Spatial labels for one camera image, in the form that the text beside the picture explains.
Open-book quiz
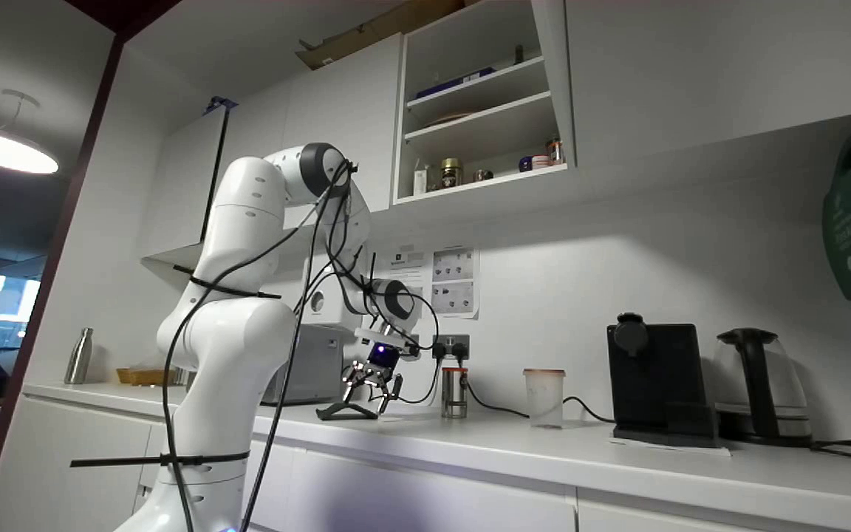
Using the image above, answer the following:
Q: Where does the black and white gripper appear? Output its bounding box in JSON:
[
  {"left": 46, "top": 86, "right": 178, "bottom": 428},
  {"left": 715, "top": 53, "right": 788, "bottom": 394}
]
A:
[{"left": 339, "top": 338, "right": 410, "bottom": 415}]

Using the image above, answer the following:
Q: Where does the silver black microwave oven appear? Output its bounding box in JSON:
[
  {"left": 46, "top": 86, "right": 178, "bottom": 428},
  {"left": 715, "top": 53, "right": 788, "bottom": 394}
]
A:
[{"left": 260, "top": 322, "right": 358, "bottom": 408}]

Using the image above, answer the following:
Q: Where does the small red silver can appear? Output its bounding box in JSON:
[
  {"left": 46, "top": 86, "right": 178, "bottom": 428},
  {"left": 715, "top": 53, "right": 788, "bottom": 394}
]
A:
[{"left": 439, "top": 363, "right": 469, "bottom": 421}]

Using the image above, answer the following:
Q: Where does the steel double socket with plugs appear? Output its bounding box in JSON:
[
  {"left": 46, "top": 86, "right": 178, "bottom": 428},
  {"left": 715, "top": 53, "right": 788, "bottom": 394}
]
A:
[{"left": 432, "top": 334, "right": 472, "bottom": 363}]

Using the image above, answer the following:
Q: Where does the white base cabinet door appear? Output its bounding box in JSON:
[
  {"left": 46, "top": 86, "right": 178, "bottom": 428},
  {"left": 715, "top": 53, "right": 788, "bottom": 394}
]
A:
[{"left": 243, "top": 440, "right": 578, "bottom": 532}]

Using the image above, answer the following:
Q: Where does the translucent plastic cup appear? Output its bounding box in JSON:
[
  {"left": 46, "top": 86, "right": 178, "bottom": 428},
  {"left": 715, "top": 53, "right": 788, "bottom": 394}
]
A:
[{"left": 522, "top": 368, "right": 566, "bottom": 428}]

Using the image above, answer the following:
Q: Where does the wooden bowl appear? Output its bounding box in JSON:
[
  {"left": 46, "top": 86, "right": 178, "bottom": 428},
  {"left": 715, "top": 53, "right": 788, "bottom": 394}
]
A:
[{"left": 111, "top": 368, "right": 187, "bottom": 390}]

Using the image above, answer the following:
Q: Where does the gold jar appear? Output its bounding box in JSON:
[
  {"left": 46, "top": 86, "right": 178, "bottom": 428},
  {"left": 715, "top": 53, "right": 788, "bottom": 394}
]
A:
[{"left": 438, "top": 156, "right": 463, "bottom": 193}]

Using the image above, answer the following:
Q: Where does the steel bottle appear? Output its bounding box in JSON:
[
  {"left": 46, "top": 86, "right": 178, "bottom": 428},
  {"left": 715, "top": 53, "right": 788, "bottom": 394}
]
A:
[{"left": 65, "top": 326, "right": 95, "bottom": 387}]

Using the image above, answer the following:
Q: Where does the black coffee machine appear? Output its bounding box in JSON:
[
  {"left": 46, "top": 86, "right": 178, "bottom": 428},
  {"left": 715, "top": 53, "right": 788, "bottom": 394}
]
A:
[{"left": 606, "top": 312, "right": 723, "bottom": 449}]

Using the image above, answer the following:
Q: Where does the pink small container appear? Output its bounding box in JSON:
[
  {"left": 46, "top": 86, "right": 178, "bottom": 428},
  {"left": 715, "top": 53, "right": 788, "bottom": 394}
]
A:
[{"left": 529, "top": 140, "right": 565, "bottom": 171}]

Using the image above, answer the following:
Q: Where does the white open shelf cabinet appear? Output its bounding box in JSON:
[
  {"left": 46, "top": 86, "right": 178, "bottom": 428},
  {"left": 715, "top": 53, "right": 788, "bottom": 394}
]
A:
[{"left": 389, "top": 0, "right": 577, "bottom": 208}]

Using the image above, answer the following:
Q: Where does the blue flat item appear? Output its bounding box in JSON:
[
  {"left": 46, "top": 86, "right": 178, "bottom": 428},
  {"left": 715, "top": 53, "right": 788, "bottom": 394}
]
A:
[{"left": 410, "top": 66, "right": 500, "bottom": 103}]

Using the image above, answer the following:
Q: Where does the brown cardboard piece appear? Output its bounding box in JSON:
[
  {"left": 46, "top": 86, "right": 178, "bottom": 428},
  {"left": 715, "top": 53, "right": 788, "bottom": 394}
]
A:
[{"left": 291, "top": 0, "right": 469, "bottom": 71}]

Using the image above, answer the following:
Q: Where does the white open cabinet door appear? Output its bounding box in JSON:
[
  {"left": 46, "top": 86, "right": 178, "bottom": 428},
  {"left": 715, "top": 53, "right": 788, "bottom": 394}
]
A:
[{"left": 526, "top": 0, "right": 578, "bottom": 170}]

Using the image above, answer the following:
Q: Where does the round ceiling lamp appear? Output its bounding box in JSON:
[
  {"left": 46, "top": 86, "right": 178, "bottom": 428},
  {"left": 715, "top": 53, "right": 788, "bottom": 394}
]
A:
[{"left": 0, "top": 86, "right": 61, "bottom": 177}]

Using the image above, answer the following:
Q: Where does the black microwave power cable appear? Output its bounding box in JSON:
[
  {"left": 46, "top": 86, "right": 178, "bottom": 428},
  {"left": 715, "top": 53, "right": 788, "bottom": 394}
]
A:
[{"left": 395, "top": 359, "right": 445, "bottom": 412}]

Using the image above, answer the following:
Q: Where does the white wall dispenser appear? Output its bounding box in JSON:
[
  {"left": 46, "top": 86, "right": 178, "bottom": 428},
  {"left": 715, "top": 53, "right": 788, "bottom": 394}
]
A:
[{"left": 294, "top": 276, "right": 359, "bottom": 328}]

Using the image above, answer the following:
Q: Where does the white double wall socket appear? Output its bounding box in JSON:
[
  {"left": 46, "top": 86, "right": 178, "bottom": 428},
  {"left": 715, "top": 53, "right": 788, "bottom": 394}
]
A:
[
  {"left": 432, "top": 282, "right": 478, "bottom": 320},
  {"left": 432, "top": 247, "right": 478, "bottom": 284}
]

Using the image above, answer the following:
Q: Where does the black coffee machine power cable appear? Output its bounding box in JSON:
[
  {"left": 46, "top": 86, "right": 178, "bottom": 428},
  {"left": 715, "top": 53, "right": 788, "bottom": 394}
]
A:
[{"left": 461, "top": 378, "right": 618, "bottom": 428}]

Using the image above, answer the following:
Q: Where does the small wall label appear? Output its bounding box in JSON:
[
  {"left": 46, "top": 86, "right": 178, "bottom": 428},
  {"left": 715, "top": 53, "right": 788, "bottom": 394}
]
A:
[{"left": 389, "top": 247, "right": 429, "bottom": 273}]

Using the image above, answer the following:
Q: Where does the black cable tie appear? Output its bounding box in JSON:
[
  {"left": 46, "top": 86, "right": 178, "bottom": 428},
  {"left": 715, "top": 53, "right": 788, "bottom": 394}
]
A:
[
  {"left": 68, "top": 449, "right": 255, "bottom": 471},
  {"left": 169, "top": 264, "right": 284, "bottom": 303}
]

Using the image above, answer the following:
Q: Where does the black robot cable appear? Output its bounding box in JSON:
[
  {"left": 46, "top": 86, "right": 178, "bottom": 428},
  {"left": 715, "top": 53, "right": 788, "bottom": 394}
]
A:
[{"left": 156, "top": 159, "right": 359, "bottom": 532}]

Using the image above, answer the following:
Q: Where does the white wall cabinet door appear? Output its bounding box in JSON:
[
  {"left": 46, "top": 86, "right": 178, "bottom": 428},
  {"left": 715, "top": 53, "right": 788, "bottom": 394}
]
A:
[{"left": 246, "top": 34, "right": 404, "bottom": 216}]

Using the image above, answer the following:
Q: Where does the dark brown door frame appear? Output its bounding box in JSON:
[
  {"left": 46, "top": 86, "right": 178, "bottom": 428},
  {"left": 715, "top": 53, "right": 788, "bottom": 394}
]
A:
[{"left": 0, "top": 0, "right": 182, "bottom": 532}]

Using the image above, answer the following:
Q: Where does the glass kettle with black handle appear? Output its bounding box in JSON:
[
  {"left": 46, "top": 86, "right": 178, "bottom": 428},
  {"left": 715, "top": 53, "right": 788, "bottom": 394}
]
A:
[{"left": 710, "top": 326, "right": 816, "bottom": 448}]

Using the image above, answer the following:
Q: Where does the white wall cabinet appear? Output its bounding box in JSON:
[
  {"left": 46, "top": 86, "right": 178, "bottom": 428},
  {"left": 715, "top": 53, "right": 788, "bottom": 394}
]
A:
[{"left": 565, "top": 0, "right": 851, "bottom": 171}]

